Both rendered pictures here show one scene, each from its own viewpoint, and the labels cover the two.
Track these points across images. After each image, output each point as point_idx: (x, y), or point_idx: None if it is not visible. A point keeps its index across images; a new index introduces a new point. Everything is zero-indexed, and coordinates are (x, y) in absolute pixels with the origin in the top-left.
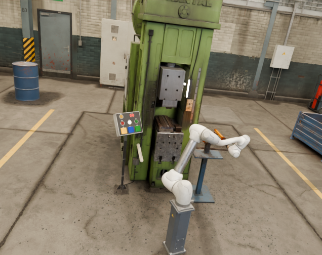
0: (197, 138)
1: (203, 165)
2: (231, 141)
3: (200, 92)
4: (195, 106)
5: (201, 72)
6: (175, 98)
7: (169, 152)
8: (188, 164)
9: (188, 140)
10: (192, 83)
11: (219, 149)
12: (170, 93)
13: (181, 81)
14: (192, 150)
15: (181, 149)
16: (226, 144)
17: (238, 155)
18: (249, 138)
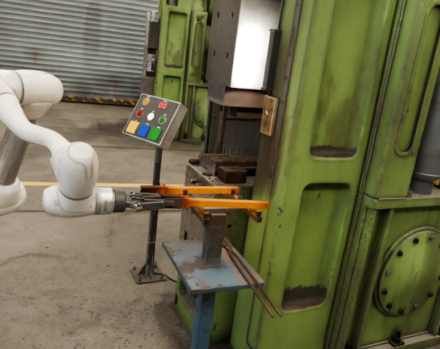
0: None
1: (197, 302)
2: (28, 133)
3: (297, 76)
4: (284, 124)
5: (304, 6)
6: (223, 79)
7: (196, 228)
8: (257, 318)
9: (262, 237)
10: (273, 41)
11: (258, 284)
12: (218, 63)
13: (234, 29)
14: (6, 128)
15: (249, 256)
16: (25, 140)
17: (43, 204)
18: (70, 154)
